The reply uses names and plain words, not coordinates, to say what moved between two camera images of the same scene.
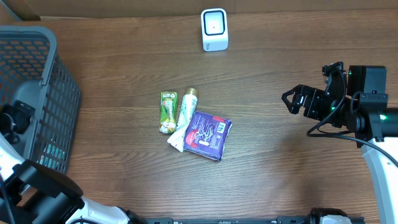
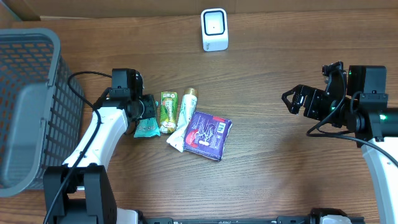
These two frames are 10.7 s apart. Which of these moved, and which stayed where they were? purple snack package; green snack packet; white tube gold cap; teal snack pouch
Moved: teal snack pouch
Stayed: purple snack package; green snack packet; white tube gold cap
